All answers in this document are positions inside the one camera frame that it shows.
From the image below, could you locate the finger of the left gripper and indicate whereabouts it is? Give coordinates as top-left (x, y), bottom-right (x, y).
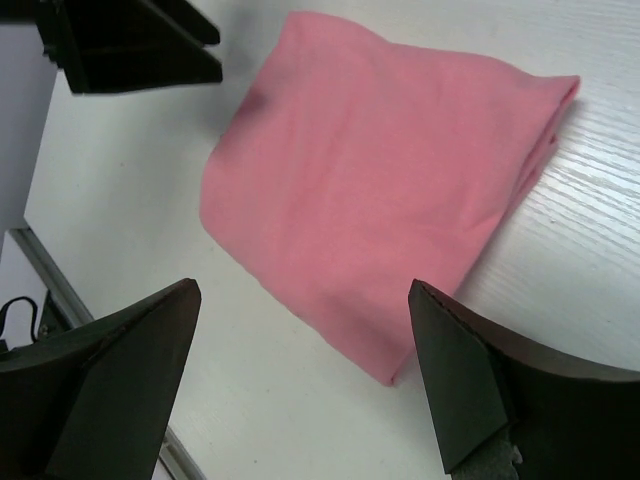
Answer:
top-left (124, 1), bottom-right (220, 46)
top-left (37, 14), bottom-right (223, 95)

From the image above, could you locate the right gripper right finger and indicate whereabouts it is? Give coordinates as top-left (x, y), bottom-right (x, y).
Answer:
top-left (409, 280), bottom-right (639, 479)

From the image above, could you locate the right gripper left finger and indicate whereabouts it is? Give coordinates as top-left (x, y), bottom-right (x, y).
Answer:
top-left (1, 279), bottom-right (201, 479)

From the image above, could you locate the pink t shirt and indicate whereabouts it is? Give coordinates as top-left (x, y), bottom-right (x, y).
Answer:
top-left (200, 11), bottom-right (580, 385)

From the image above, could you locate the aluminium table rail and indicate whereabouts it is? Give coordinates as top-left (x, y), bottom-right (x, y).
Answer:
top-left (8, 228), bottom-right (205, 480)

